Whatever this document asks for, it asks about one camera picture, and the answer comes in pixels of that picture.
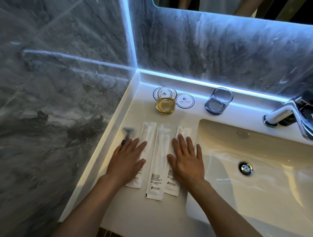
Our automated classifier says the person's left hand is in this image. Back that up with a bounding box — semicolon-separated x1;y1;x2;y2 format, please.
105;138;148;188

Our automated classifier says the person's right hand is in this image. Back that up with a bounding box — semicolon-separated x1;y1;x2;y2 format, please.
167;134;206;190

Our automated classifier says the person's right forearm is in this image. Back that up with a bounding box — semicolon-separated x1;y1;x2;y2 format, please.
181;180;269;237

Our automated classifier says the person's left forearm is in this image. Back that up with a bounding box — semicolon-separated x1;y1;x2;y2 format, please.
52;174;125;237

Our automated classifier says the white toiletry packet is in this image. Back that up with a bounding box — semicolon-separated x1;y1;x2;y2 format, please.
163;125;194;197
145;124;172;201
124;122;157;189

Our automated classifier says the grey disposable razor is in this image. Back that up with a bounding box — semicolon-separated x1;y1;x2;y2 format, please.
121;126;135;147

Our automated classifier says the amber drinking glass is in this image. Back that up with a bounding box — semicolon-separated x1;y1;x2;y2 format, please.
156;87;178;115

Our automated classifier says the round white paper coaster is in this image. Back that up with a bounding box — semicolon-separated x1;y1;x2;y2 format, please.
153;87;172;102
176;93;195;108

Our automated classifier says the chrome sink drain stopper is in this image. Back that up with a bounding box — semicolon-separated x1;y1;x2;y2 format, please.
238;161;254;177

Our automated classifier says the blue-grey drinking glass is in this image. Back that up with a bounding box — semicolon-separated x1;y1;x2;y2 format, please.
205;87;234;116

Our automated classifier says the dark wooden vanity cabinet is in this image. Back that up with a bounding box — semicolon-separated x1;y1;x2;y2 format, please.
96;227;116;237

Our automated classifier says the white ceramic sink basin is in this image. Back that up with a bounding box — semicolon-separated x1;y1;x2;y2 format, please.
185;119;313;237

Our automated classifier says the chrome sink faucet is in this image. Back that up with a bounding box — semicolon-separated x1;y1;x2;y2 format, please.
262;91;313;142

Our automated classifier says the backlit wall mirror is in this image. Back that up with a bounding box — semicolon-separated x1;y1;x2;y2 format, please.
153;0;313;25

